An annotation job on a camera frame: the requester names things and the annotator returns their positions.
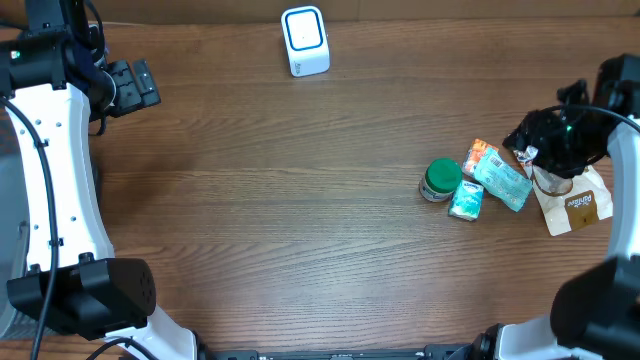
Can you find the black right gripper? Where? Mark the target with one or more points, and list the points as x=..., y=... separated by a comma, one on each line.
x=533, y=132

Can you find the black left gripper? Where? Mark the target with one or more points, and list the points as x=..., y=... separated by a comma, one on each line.
x=126, y=89

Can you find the beige snack pouch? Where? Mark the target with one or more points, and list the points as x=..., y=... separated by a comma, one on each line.
x=567, y=204

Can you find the light green wipes packet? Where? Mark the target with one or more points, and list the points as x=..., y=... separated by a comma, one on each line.
x=502, y=181

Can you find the small orange box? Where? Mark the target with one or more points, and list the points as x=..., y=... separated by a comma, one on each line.
x=475, y=153

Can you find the small teal tissue pack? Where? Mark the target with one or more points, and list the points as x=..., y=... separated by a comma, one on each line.
x=466, y=201

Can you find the green lid white jar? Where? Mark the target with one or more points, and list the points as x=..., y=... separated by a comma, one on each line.
x=440, y=180

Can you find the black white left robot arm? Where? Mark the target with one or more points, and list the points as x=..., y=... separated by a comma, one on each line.
x=55, y=80

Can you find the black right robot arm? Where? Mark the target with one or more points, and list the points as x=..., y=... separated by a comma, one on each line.
x=594, y=315

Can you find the white barcode scanner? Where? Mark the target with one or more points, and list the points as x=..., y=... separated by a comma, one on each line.
x=305, y=41

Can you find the grey plastic mesh basket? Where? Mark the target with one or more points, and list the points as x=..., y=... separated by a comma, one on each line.
x=14, y=222

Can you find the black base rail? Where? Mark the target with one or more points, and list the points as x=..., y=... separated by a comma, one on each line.
x=429, y=352

